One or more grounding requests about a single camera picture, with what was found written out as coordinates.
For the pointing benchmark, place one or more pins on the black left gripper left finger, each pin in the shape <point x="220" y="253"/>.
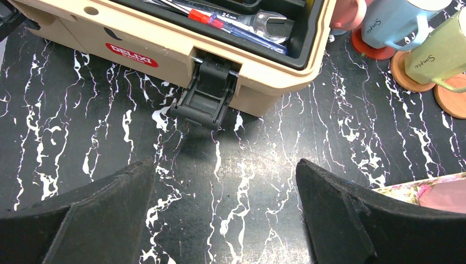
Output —
<point x="100" y="222"/>

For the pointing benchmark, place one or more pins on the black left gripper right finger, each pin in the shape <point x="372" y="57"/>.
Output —
<point x="349" y="223"/>

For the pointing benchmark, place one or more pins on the floral rectangular tray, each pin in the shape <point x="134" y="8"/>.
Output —
<point x="411" y="192"/>

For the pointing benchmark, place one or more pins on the pink mug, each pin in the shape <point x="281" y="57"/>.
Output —
<point x="446" y="196"/>
<point x="349" y="14"/>

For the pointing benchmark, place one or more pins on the light wood coaster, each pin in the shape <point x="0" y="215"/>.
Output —
<point x="451" y="102"/>

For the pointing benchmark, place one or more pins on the orange wood coaster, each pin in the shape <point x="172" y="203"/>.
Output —
<point x="399" y="74"/>

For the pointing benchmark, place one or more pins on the red coaster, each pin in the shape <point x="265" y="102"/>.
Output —
<point x="367" y="51"/>

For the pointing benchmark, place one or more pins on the blue grey coaster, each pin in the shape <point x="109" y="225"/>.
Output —
<point x="337" y="32"/>

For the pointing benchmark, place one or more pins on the green mug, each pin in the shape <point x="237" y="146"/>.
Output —
<point x="441" y="56"/>

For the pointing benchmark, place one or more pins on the light blue mug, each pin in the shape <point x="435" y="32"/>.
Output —
<point x="400" y="24"/>

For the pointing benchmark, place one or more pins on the tan plastic toolbox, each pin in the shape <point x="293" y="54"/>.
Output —
<point x="214" y="75"/>

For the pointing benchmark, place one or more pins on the black tool tray insert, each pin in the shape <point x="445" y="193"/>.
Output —
<point x="301" y="28"/>

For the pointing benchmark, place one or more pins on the silver wrench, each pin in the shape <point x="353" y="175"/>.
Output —
<point x="255" y="23"/>

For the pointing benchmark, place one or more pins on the red blue handled screwdriver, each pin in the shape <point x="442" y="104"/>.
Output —
<point x="217" y="23"/>

